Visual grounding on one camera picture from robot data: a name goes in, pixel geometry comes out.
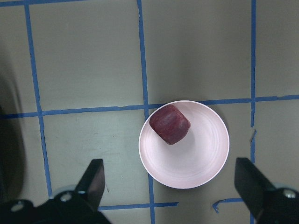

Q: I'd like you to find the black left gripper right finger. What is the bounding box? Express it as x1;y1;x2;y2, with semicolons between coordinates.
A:
235;157;276;220

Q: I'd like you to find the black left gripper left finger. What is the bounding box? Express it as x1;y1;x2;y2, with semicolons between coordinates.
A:
75;159;104;211

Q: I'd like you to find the red apple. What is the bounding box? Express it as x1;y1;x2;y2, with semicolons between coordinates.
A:
149;104;191;145

